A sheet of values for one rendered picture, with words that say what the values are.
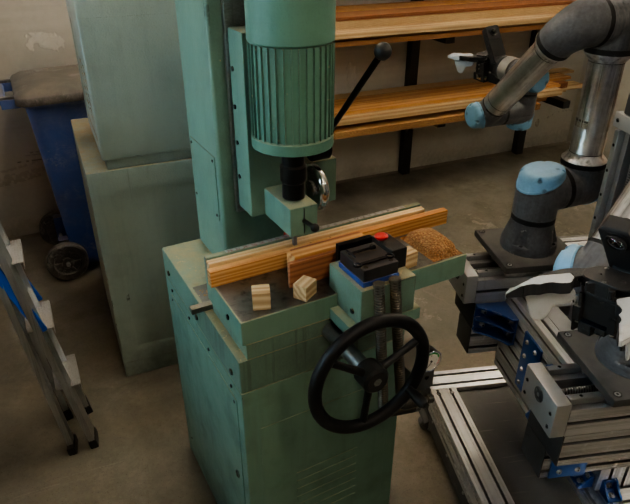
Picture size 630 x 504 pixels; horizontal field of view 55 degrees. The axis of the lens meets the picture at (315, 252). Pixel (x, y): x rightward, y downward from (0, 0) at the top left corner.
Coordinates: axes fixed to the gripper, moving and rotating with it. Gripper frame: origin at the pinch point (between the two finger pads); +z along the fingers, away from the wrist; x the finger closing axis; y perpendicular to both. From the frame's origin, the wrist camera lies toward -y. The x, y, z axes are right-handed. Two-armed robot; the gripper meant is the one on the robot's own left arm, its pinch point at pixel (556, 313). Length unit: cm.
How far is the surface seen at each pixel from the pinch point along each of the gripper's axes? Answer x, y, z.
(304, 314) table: 63, 28, -4
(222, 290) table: 77, 23, 9
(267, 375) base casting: 66, 41, 6
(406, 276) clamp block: 51, 21, -22
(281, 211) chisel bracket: 76, 9, -8
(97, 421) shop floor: 163, 102, 30
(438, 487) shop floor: 72, 115, -53
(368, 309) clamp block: 52, 26, -13
